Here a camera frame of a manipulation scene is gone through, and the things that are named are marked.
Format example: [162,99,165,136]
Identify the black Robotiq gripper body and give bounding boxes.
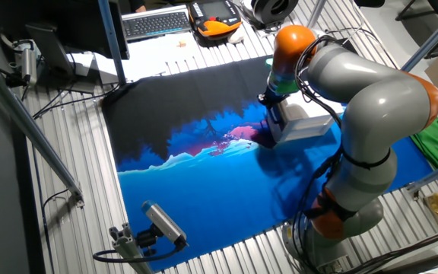
[256,89,289,110]

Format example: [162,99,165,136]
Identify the person's dark sleeved forearm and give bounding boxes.
[129,0,148,14]

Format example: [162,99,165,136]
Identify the white plastic drawer cabinet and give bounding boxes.
[266,90,346,145]

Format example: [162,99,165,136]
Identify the printed landscape cloth mat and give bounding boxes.
[100,56,435,272]

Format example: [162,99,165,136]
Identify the black round spool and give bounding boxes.
[249,0,300,27]

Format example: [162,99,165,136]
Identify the orange black teach pendant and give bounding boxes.
[187,0,243,40]

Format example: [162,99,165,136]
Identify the white paper sheet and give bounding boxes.
[121,31,220,81]

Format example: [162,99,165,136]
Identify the black computer keyboard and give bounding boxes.
[121,5,192,43]

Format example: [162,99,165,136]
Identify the green cloth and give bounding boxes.
[408,116,438,186]

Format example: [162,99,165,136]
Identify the blue grey upright pole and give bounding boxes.
[97,0,129,87]

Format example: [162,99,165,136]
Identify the black office chair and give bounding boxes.
[393,0,438,24]

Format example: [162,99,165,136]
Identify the dark metal beam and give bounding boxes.
[373,249,438,274]

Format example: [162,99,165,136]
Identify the black computer monitor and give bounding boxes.
[0,0,131,96]

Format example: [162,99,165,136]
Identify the green camera mount plate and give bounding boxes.
[265,56,300,96]

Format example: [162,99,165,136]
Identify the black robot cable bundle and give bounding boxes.
[290,33,357,274]

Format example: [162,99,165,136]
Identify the silver metal post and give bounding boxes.
[306,0,329,27]

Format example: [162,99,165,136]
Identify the silver camera with blue end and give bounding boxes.
[140,199,190,247]

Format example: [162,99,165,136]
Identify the short grey frame bar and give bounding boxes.
[406,157,438,193]

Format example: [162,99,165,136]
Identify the grey diagonal frame bar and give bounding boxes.
[400,2,438,72]

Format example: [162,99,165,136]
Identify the short aluminium profile mount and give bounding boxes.
[108,222,154,274]

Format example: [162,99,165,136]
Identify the thin black cable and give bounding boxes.
[31,82,122,119]
[40,187,71,274]

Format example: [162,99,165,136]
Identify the black camera cable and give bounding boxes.
[92,238,185,265]

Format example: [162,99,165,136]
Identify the long aluminium frame bar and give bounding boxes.
[0,54,86,209]

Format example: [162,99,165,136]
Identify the silver camera on clamp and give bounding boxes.
[12,39,40,87]

